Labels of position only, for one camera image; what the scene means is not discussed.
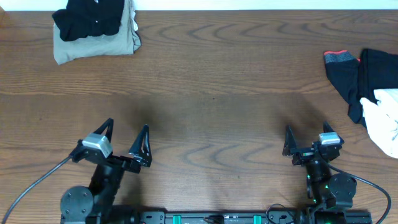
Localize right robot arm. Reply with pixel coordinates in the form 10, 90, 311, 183
282, 122, 357, 223

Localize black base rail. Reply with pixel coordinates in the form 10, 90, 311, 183
136, 203, 373, 224

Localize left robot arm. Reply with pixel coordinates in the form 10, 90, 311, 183
60, 118, 152, 223

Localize white printed t-shirt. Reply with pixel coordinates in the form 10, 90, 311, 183
360, 88, 397, 159

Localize folded khaki pants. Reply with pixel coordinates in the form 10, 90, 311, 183
53, 0, 141, 65

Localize black garment with red trim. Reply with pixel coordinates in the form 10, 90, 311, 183
323, 49, 397, 126

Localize black polo shirt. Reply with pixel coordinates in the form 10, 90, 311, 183
52, 0, 125, 42

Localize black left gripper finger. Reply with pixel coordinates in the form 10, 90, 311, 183
93, 118, 114, 142
129, 124, 152, 167

